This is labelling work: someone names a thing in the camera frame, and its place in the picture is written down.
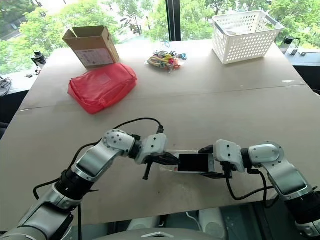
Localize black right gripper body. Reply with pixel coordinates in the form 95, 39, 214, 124
219, 161, 235, 180

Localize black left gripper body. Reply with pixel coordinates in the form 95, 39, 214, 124
146, 155, 166, 166

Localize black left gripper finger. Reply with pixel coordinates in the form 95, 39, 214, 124
159, 152, 182, 166
142, 160, 154, 181

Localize white smartphone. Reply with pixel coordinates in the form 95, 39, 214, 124
173, 152, 218, 175

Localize white rounded shell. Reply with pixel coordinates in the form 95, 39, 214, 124
198, 207, 229, 240
125, 214, 165, 232

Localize red zipped fabric pouch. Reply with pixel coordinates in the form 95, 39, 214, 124
67, 62, 139, 116

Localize white perforated plastic basket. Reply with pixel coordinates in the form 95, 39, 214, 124
211, 10, 285, 66

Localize open brown cardboard box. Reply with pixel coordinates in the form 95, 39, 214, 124
61, 25, 121, 70

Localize white window sill shelf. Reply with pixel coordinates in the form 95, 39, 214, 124
284, 46, 320, 67

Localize black tripod device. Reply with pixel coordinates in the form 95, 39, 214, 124
30, 50, 48, 71
283, 35, 302, 48

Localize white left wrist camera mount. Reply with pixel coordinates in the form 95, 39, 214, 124
135, 132, 169, 165

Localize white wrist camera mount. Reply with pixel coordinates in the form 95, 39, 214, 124
135, 132, 169, 165
213, 139, 247, 174

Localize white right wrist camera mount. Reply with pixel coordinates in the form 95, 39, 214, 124
213, 139, 247, 174

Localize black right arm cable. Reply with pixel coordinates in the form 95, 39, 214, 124
224, 167, 278, 209

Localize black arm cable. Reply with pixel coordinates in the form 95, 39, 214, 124
33, 117, 165, 240
224, 167, 278, 209

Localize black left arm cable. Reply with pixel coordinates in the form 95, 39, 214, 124
33, 117, 165, 240

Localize thin white cable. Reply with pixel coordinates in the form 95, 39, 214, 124
185, 211, 202, 232

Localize black window frame post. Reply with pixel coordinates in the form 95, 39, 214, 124
165, 0, 182, 42

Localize tangled dark cables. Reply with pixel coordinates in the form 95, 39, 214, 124
0, 76, 13, 98

